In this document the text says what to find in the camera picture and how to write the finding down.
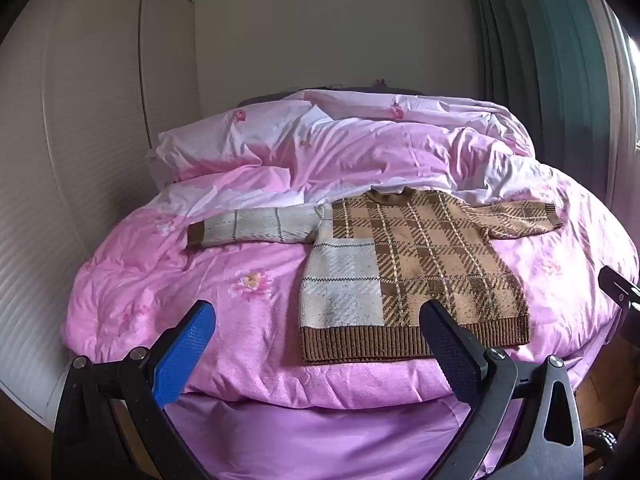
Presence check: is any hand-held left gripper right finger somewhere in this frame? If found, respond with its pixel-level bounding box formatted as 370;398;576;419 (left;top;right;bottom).
419;299;586;480

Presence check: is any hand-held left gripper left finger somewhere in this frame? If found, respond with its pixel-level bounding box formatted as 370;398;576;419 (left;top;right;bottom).
51;300;217;480

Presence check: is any brown plaid knit sweater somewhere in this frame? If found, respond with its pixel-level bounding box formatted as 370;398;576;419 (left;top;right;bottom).
186;186;563;365

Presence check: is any purple bed sheet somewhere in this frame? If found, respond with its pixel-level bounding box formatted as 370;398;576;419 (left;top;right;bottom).
165;360;576;480

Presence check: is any pink floral duvet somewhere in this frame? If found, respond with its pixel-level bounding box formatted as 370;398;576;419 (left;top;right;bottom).
60;89;640;411

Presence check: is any window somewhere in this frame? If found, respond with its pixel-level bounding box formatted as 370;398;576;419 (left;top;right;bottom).
617;10;640;153

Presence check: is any pale pink floral pillow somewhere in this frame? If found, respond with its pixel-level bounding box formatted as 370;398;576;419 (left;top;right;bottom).
146;99;326;183

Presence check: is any green curtain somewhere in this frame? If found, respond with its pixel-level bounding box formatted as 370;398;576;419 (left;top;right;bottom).
462;0;631;181

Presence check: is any white wardrobe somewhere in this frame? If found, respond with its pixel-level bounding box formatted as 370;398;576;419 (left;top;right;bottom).
0;0;201;431

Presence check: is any dark headboard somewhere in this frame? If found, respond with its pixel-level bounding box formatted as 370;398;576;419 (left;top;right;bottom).
237;87;426;108

